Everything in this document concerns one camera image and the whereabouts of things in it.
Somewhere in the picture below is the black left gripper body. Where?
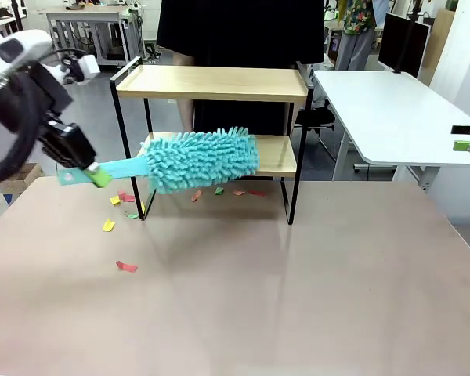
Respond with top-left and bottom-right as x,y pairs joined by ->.
38,121 -> 98,172

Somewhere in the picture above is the teal microfiber duster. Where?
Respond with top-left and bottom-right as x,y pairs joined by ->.
57,125 -> 261,196

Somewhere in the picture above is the black metal wooden shelf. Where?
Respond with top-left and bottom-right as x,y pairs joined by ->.
109,56 -> 310,226

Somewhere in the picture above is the white table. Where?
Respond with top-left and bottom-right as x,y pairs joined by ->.
312,69 -> 470,193

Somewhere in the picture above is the brown board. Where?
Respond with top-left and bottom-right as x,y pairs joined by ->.
421,8 -> 459,85

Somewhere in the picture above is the black monitor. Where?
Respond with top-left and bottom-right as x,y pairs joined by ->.
377,0 -> 432,79

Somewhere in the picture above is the grey metal table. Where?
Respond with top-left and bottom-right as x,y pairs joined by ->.
45,4 -> 142,67

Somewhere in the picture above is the person in floral clothing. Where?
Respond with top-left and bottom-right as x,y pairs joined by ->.
334,0 -> 389,71

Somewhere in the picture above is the black cable hose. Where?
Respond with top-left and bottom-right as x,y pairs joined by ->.
0,49 -> 79,187

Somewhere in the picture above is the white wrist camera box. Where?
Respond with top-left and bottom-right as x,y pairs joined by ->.
60,52 -> 102,85

